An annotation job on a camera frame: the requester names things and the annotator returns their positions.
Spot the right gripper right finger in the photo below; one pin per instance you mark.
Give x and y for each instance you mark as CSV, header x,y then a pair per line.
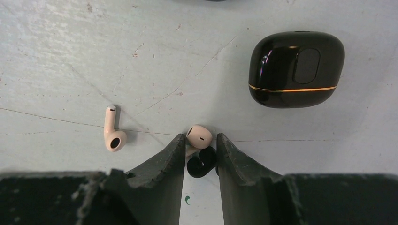
x,y
255,195

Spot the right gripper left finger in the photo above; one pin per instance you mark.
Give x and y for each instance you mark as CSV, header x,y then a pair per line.
x,y
149,194

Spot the pink earbud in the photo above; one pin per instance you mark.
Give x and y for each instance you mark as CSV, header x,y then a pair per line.
x,y
198,138
114,139

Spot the black gold-striped charging case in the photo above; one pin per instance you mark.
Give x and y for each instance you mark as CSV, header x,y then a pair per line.
x,y
295,69

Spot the black ear-hook earbud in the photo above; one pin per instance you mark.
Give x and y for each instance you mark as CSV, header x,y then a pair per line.
x,y
201,165

